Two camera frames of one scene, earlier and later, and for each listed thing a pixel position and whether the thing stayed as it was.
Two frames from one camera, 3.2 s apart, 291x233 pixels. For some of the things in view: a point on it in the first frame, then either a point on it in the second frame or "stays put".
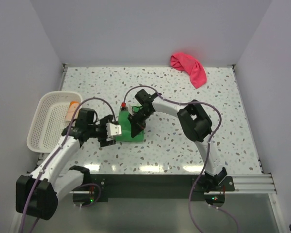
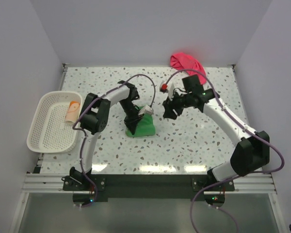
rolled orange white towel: x=72 y=108 stays put
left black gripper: x=103 y=121 to x=131 y=123
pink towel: x=186 y=63 stays put
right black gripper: x=137 y=126 to x=169 y=112
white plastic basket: x=49 y=120 stays put
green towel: x=126 y=136 to x=145 y=127
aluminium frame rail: x=254 y=184 stays put
